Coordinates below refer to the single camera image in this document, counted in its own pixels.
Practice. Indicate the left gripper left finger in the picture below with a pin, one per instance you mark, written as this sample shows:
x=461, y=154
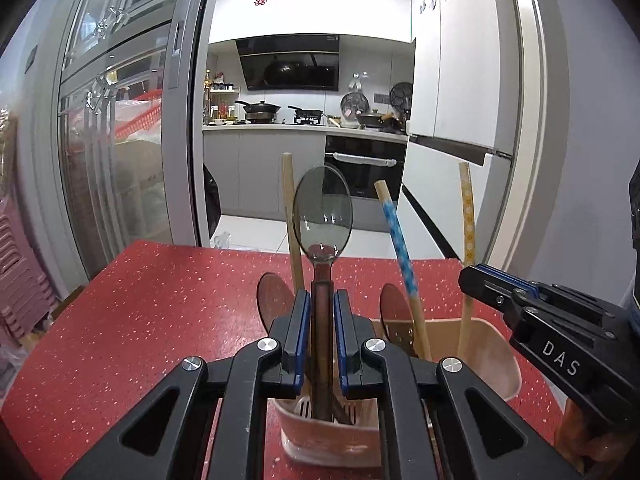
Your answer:
x=206, y=419

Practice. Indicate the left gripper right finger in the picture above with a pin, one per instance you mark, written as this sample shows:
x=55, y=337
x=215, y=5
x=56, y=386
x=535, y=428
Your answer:
x=437, y=423

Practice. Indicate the beige perforated utensil holder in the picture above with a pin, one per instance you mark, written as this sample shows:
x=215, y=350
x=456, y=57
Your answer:
x=331, y=444

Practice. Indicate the dark brown plastic spoon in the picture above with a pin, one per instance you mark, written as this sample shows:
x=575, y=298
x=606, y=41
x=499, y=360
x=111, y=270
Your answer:
x=322, y=221

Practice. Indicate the plain bamboo chopstick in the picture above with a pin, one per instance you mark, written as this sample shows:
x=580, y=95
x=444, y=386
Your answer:
x=288, y=190

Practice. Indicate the person's right hand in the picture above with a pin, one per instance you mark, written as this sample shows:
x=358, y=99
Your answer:
x=591, y=453

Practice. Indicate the yellow dotted chopstick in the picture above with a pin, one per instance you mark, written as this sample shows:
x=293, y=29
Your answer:
x=468, y=255

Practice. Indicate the blue dotted chopstick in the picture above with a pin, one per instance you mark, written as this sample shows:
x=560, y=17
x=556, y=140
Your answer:
x=406, y=269

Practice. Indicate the pink plastic stool stack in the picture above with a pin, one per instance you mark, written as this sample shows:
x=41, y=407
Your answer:
x=26, y=293

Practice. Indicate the black built-in oven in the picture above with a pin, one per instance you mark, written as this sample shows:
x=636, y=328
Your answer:
x=362, y=162

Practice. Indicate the grey kitchen base cabinet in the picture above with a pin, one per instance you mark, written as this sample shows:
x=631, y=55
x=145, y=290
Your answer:
x=245, y=161

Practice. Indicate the white refrigerator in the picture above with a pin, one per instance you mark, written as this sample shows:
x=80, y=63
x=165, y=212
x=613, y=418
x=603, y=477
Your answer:
x=465, y=106

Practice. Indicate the black frying pan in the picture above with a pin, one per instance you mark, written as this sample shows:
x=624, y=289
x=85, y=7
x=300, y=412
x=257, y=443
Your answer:
x=303, y=116

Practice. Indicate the black wok on stove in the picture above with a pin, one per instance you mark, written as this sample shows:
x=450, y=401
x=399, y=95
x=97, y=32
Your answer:
x=259, y=113

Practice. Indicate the black range hood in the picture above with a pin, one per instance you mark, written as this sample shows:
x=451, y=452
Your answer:
x=308, y=62

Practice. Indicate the glass door display cabinet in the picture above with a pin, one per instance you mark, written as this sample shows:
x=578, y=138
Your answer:
x=123, y=109

